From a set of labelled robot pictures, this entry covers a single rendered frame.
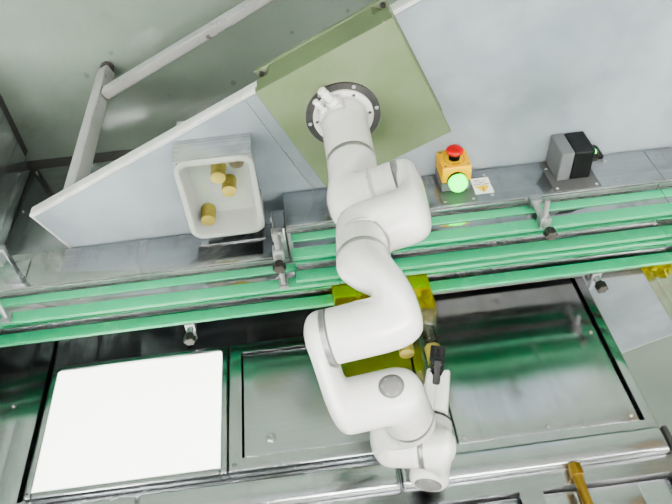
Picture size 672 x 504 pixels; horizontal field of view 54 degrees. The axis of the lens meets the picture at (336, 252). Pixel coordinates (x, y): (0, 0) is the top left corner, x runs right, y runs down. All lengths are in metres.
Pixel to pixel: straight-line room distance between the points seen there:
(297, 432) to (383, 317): 0.64
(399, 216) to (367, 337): 0.21
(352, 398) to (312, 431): 0.54
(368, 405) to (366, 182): 0.39
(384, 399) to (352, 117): 0.58
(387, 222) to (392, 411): 0.29
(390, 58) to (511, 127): 0.41
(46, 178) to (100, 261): 0.77
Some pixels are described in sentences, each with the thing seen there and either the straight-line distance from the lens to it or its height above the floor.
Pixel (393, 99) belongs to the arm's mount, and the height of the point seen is 0.84.
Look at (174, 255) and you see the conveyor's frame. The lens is 1.67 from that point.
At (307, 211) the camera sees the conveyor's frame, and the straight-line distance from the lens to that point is 1.57.
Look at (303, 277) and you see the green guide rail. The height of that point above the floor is 0.96.
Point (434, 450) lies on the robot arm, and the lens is 1.23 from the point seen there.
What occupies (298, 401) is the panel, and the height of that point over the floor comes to 1.16.
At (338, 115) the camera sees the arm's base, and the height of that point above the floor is 0.91.
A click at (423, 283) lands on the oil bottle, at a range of 1.57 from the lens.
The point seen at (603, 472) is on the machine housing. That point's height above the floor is 1.41.
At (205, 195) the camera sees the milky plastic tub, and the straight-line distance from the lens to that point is 1.61.
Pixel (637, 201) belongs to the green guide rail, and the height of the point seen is 0.91.
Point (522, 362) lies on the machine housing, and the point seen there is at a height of 1.11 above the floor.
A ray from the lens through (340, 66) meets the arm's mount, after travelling 1.35.
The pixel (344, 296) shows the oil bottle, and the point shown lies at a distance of 1.54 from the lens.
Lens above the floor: 2.02
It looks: 45 degrees down
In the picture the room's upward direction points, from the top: 171 degrees clockwise
